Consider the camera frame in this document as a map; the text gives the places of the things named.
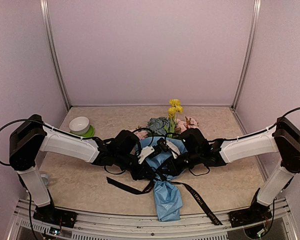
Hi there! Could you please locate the aluminium corner post right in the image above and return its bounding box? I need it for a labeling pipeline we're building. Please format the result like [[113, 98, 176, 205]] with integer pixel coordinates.
[[231, 0, 262, 112]]

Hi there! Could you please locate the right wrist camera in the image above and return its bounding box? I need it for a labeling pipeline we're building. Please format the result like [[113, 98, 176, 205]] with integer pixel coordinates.
[[157, 138, 181, 159]]

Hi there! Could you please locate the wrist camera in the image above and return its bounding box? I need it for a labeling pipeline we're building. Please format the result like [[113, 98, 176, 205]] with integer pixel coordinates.
[[157, 138, 181, 159], [138, 146, 161, 165]]

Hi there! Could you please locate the aluminium corner post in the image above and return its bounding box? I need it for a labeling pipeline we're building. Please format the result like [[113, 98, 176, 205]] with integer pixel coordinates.
[[39, 0, 72, 111], [231, 0, 262, 112]]

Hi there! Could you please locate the blue wrapping paper sheet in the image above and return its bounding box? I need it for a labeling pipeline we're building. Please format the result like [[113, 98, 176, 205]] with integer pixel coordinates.
[[140, 137, 187, 222]]

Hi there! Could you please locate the black printed ribbon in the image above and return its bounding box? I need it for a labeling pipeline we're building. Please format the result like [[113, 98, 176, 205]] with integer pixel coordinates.
[[106, 177, 222, 226]]

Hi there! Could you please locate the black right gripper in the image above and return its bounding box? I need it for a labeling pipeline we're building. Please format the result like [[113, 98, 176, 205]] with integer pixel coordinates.
[[156, 149, 202, 178]]

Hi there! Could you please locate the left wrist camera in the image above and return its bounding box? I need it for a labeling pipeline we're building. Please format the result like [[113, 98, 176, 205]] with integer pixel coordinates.
[[138, 146, 161, 165]]

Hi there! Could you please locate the pale pink fake flower stem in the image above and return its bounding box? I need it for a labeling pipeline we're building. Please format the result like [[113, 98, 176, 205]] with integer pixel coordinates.
[[175, 116, 199, 134]]

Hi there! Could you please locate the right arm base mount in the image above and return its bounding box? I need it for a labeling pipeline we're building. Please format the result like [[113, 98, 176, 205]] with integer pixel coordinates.
[[228, 207, 273, 228]]

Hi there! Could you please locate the aluminium front frame rail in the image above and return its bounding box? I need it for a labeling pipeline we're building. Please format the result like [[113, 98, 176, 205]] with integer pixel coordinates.
[[5, 198, 300, 240]]

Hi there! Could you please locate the aluminium corner post left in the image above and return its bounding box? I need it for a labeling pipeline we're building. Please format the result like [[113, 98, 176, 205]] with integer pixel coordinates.
[[39, 0, 72, 111]]

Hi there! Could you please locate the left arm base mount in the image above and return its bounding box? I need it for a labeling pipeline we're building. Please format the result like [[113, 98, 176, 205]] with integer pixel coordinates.
[[33, 207, 77, 229]]

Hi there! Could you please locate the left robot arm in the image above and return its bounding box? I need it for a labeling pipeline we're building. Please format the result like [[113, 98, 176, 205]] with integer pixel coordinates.
[[0, 114, 156, 223]]

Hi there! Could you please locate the white ceramic bowl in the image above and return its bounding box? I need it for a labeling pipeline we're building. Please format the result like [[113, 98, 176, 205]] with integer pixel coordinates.
[[69, 116, 90, 135]]

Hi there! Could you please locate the yellow fake flower stem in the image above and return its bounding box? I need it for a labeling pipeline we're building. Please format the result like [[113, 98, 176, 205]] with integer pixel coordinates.
[[167, 99, 183, 138]]

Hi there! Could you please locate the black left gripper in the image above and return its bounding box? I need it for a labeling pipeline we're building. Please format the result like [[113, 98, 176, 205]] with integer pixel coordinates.
[[114, 150, 157, 181]]

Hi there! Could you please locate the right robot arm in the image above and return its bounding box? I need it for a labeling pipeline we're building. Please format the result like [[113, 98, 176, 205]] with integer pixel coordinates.
[[164, 115, 300, 222]]

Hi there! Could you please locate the blue fake flower bunch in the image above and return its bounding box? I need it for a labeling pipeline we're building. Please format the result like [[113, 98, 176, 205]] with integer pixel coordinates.
[[147, 117, 170, 135]]

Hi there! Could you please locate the green plastic plate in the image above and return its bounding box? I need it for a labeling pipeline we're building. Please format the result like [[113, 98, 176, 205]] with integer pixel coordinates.
[[70, 125, 95, 138]]

